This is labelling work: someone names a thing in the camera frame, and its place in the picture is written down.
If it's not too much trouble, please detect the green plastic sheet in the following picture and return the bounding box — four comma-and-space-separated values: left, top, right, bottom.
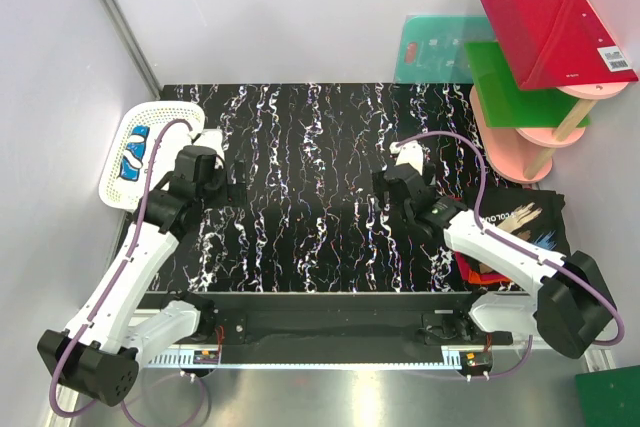
464, 42, 578, 128

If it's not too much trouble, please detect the red folded t-shirt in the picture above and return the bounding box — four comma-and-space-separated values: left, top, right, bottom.
454, 252, 510, 286

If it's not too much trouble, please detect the white perforated plastic basket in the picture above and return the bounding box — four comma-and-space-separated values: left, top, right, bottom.
98, 101, 205, 212

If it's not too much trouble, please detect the black marbled table mat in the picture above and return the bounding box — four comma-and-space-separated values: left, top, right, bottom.
119, 82, 531, 294

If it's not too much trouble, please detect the red plastic sheet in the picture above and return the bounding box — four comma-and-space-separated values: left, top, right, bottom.
480, 0, 638, 91

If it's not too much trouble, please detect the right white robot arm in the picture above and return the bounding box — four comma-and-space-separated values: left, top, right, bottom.
372, 163, 624, 359

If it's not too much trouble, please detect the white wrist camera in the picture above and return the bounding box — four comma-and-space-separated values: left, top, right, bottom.
389, 141, 425, 174
193, 129, 225, 159

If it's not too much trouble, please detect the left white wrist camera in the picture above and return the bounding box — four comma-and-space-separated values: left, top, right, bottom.
193, 129, 225, 159

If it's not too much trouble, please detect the dark green board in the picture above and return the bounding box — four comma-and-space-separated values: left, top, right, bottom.
575, 366, 640, 427

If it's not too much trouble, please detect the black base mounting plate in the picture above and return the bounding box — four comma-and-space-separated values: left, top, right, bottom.
134, 290, 516, 348

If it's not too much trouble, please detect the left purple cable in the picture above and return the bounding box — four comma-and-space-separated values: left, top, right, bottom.
48, 119, 211, 427

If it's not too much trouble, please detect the white daisy print t-shirt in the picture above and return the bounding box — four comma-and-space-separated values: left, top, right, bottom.
118, 125, 150, 182

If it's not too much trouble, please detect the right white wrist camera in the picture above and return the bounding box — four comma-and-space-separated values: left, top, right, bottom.
389, 141, 425, 174

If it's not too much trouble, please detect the pink wooden tiered shelf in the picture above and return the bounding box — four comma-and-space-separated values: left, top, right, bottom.
468, 0, 629, 184

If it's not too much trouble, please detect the black folded printed t-shirt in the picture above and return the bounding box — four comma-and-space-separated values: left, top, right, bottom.
475, 187, 570, 288

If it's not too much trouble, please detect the teal cutting board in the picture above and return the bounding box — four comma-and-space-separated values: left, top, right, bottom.
394, 15, 496, 84

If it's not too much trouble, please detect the purple cable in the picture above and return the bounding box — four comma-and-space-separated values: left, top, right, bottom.
394, 130, 626, 381
48, 119, 211, 427

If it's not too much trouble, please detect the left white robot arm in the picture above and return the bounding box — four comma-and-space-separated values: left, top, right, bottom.
37, 145, 246, 417

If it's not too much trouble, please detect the aluminium rail frame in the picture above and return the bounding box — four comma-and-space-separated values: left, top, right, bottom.
139, 341, 614, 373

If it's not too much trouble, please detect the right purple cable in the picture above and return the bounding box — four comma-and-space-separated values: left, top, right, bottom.
394, 130, 626, 381

